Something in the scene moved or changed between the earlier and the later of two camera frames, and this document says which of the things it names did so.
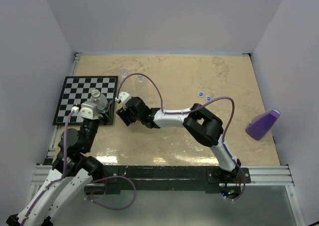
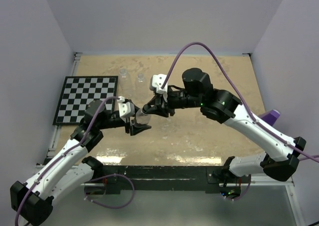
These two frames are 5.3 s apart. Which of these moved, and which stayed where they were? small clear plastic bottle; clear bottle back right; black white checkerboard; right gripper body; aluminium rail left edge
Moved: right gripper body; small clear plastic bottle
Stayed: aluminium rail left edge; clear bottle back right; black white checkerboard
